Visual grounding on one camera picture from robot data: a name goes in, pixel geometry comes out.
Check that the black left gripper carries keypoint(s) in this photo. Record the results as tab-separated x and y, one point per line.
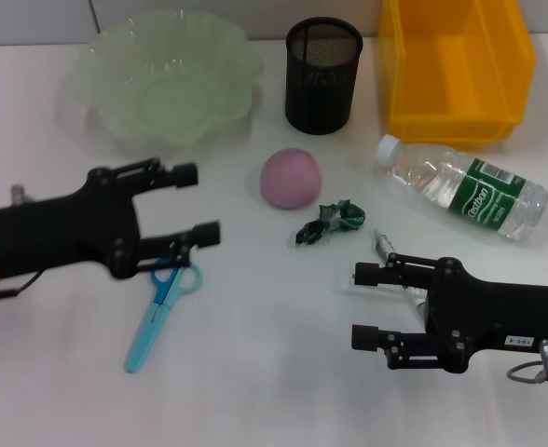
59	228

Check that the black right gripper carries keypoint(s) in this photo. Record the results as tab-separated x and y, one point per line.
502	316

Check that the green plastic wrapper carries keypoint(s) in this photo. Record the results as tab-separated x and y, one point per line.
334	219

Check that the pink peach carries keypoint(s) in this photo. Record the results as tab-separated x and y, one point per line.
291	179

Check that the clear green-label water bottle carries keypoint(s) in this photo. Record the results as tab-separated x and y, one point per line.
442	177

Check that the clear plastic ruler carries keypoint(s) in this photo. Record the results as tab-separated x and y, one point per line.
346	281

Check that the silver ballpoint pen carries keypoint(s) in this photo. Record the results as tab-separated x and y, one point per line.
383	244

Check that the translucent green fruit bowl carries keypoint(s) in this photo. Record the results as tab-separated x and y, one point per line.
171	93

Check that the blue scissors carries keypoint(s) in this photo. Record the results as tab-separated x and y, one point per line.
146	335

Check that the black mesh pen holder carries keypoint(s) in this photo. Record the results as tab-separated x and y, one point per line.
320	93

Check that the yellow plastic bin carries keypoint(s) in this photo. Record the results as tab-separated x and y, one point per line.
456	60

